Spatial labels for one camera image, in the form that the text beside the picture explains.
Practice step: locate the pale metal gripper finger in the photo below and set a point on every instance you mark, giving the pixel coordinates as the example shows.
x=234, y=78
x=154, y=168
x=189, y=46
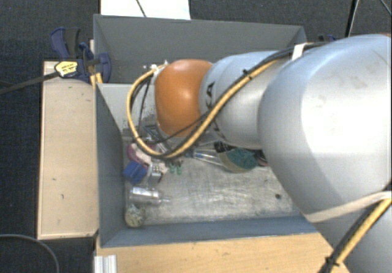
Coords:
x=156, y=174

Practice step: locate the blue sponge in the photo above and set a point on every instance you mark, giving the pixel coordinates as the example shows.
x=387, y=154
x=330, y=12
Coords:
x=134, y=172

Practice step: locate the clear glass bottle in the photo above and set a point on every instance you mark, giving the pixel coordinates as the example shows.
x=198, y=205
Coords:
x=144, y=196

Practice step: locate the pink and purple toy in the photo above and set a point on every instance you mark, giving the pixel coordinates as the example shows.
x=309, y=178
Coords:
x=136, y=152

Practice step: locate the yellow speckled ball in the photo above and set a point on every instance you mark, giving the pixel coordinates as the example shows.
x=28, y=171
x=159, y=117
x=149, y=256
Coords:
x=134, y=216

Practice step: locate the grey metal bin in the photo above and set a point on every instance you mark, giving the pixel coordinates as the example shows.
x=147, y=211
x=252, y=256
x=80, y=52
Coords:
x=214, y=192

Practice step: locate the pale wood board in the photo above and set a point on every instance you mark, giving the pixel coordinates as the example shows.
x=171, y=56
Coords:
x=67, y=149

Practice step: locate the green cloth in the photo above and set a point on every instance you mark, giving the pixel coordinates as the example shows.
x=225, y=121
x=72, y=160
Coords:
x=242, y=159

